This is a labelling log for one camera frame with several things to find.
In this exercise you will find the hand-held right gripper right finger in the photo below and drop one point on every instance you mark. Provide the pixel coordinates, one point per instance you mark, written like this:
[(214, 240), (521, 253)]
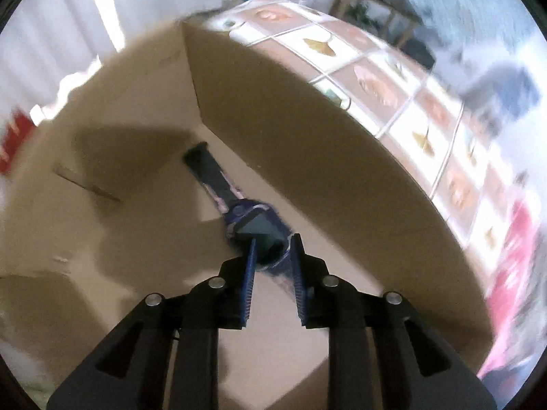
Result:
[(299, 282)]

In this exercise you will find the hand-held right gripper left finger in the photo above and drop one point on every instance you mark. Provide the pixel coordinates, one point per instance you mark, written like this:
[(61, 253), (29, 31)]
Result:
[(250, 282)]

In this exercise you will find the dark purple smartwatch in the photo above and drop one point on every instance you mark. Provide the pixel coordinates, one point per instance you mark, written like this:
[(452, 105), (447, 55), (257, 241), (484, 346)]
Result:
[(252, 222)]

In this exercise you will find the brown cardboard box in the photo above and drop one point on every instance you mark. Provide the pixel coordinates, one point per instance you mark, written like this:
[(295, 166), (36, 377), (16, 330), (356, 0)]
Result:
[(299, 136)]

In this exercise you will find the ginkgo leaf patterned tablecloth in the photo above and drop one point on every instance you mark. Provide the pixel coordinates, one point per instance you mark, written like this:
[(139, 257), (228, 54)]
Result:
[(427, 128)]

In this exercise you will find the pink floral blanket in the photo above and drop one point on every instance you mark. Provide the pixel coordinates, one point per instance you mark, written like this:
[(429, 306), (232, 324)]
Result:
[(513, 273)]

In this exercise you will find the red gift bag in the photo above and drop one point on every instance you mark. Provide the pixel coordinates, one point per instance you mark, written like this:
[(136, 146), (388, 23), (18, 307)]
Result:
[(13, 145)]

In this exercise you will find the teal pillow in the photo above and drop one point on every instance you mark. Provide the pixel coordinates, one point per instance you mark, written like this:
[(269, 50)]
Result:
[(504, 85)]

